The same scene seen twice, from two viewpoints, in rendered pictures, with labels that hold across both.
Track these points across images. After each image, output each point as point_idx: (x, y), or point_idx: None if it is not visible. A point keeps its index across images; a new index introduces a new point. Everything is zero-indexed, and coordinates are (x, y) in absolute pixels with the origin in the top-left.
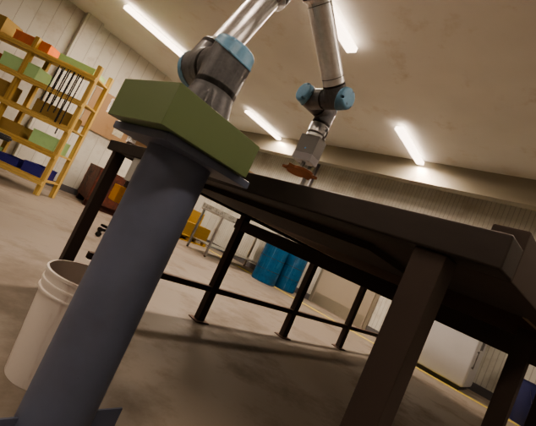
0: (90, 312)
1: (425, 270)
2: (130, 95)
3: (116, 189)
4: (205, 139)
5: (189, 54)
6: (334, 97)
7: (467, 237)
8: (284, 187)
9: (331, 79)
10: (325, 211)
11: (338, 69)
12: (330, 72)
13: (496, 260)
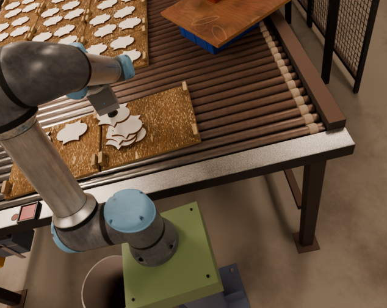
0: (210, 299)
1: (320, 165)
2: (156, 306)
3: None
4: (212, 252)
5: (86, 245)
6: (122, 79)
7: (337, 152)
8: (206, 182)
9: (116, 78)
10: (251, 176)
11: (116, 68)
12: (114, 79)
13: (351, 153)
